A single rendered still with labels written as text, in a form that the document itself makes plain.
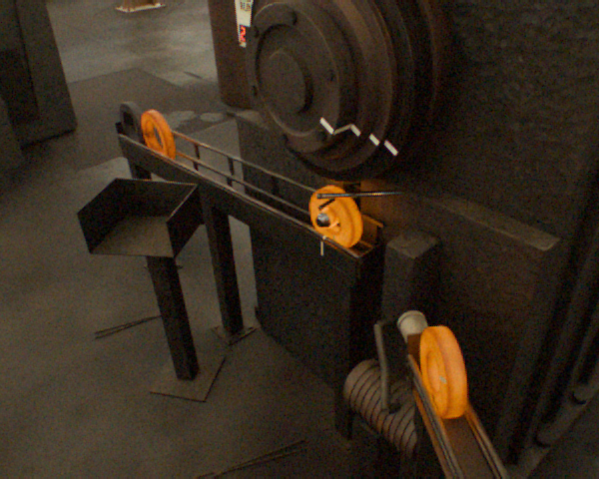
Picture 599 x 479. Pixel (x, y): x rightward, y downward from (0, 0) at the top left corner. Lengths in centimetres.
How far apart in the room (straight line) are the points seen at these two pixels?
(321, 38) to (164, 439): 132
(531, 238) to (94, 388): 152
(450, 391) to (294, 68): 63
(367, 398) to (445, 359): 32
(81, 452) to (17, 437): 23
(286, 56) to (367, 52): 16
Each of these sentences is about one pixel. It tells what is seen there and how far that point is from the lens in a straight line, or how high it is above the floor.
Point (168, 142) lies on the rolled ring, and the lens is 190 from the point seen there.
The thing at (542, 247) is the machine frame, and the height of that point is 87.
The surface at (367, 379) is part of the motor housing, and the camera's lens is 120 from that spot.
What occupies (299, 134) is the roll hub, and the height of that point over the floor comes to 102.
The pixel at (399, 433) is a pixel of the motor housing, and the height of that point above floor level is 50.
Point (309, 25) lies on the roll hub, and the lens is 97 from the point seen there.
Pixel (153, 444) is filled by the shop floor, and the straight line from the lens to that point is 182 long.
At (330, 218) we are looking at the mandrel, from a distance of 124.
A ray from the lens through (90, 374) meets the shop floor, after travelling 209.
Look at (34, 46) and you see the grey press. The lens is 387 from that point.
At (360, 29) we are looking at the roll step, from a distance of 97.
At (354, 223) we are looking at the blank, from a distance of 122.
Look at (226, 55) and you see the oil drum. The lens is 408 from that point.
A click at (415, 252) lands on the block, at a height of 80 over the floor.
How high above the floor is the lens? 144
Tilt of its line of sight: 35 degrees down
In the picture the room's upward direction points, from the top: 2 degrees counter-clockwise
